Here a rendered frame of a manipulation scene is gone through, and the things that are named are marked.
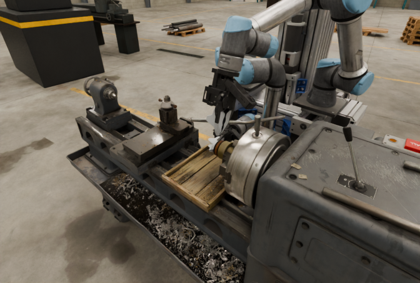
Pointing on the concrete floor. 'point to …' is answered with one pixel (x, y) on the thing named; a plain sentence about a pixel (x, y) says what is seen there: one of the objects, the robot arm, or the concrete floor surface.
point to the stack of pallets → (412, 31)
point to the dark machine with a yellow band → (47, 27)
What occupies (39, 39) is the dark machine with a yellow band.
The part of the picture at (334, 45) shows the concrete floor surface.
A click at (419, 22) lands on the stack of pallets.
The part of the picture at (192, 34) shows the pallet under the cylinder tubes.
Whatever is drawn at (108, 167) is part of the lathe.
